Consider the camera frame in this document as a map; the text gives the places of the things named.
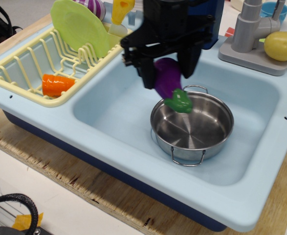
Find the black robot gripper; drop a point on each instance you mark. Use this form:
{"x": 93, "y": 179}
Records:
{"x": 169, "y": 26}

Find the purple toy eggplant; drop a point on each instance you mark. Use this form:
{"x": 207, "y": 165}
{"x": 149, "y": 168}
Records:
{"x": 168, "y": 85}

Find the stainless steel pot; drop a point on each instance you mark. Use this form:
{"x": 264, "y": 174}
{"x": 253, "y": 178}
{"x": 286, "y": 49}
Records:
{"x": 191, "y": 138}

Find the dark blue plastic box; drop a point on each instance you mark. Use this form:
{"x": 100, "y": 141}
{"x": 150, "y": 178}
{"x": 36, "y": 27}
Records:
{"x": 215, "y": 8}

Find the grey toy faucet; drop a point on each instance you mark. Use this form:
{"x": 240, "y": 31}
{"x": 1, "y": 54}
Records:
{"x": 244, "y": 48}

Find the light blue toy sink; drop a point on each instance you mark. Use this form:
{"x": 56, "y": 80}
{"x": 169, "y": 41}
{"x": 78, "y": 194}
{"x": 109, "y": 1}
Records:
{"x": 109, "y": 119}

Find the purple striped bowl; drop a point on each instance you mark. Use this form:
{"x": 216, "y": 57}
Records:
{"x": 97, "y": 7}

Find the light green plastic plate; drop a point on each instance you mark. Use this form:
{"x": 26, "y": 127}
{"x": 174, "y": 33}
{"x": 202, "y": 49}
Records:
{"x": 78, "y": 26}

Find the orange plastic cup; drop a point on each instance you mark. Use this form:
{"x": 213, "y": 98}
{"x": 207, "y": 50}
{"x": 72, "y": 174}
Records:
{"x": 54, "y": 85}

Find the yellow toy potato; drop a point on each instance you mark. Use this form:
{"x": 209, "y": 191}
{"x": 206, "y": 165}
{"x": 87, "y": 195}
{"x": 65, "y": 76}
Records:
{"x": 275, "y": 46}

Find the cream dish rack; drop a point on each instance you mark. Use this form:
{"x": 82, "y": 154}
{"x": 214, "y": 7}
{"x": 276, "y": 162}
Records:
{"x": 21, "y": 71}

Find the yellow tape piece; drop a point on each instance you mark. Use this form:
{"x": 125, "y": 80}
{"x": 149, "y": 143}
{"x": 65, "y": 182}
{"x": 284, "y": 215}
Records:
{"x": 23, "y": 222}

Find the yellow handled toy knife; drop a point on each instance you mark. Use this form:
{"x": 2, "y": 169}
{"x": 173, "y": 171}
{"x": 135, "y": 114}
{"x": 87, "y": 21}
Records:
{"x": 120, "y": 8}

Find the black metal base plate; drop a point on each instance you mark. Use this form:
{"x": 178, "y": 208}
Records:
{"x": 12, "y": 231}

